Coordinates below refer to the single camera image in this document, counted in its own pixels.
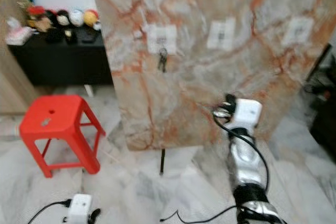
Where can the red plastic stool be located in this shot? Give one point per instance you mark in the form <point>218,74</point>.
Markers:
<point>55,116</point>

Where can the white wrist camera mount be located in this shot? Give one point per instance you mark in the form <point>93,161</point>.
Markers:
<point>248,114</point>
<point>80,208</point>

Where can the black mouse plush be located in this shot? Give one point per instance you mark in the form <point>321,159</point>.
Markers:
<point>63,18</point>

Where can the dark bulky furniture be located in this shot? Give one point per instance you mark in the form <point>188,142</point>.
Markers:
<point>324,114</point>

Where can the black low console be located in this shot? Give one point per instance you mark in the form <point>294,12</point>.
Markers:
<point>63,62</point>

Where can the black wallet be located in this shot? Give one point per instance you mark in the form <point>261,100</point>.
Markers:
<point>54,35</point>

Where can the marble pattern board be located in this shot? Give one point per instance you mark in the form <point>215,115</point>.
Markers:
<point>194,87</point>

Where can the black tape dispenser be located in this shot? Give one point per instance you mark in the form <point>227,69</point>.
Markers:
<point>70,35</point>

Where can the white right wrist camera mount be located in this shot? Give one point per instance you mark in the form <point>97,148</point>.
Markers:
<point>248,114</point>

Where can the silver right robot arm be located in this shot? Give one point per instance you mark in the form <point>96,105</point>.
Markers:
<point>244,158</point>

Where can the bunch of keys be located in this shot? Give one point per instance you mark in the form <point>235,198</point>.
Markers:
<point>162,60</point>

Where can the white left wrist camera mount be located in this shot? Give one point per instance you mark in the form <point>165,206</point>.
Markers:
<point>80,208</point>

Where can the small white panda ball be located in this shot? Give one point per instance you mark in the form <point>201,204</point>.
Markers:
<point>97,24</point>

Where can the white console leg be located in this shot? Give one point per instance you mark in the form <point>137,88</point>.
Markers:
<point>89,90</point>

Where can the yellow round plush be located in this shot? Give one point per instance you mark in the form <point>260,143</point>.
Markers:
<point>90,18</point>

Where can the pink tissue box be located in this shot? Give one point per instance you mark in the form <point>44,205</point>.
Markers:
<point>19,33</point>

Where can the light wooden cabinet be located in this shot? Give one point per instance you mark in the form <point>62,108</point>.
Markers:
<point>13,77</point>

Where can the white adhesive hook pad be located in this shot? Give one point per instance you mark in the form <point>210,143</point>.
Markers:
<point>297,31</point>
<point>220,33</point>
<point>161,38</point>

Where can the white round plush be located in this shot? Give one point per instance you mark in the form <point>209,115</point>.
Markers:
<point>77,18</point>

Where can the black square pouch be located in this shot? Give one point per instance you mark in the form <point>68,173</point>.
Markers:
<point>86,35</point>

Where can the black board stand leg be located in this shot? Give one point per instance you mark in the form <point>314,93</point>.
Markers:
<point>162,162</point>

